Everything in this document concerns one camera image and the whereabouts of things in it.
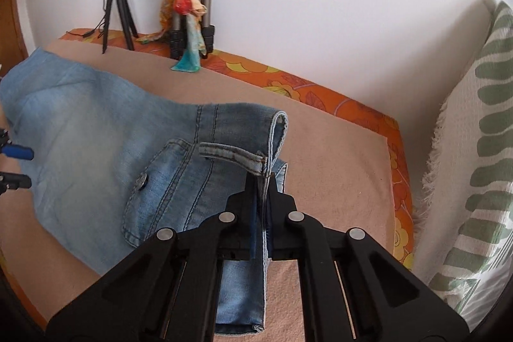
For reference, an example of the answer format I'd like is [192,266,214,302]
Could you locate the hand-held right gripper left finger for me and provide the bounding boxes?
[45,174,262,342]

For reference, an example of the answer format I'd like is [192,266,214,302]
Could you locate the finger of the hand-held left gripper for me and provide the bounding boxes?
[0,173,33,191]
[0,143,35,161]

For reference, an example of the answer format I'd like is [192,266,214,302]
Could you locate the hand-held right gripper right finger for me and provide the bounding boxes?
[265,174,470,342]

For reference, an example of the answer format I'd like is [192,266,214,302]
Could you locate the light blue denim pants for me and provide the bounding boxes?
[0,47,289,337]

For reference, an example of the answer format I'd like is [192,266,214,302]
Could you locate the beige blanket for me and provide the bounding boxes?
[0,39,401,342]

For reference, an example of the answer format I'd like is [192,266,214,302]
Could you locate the orange floral bed sheet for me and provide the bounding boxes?
[58,29,414,271]

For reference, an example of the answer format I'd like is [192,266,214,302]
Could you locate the orange patterned scarf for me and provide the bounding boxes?
[134,0,177,45]

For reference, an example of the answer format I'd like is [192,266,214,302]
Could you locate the green striped white throw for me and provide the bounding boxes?
[413,0,513,331]

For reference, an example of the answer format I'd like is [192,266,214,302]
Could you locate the wooden bed frame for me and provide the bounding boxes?
[0,0,29,80]

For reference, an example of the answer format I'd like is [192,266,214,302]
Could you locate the black cable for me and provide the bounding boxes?
[67,15,111,39]

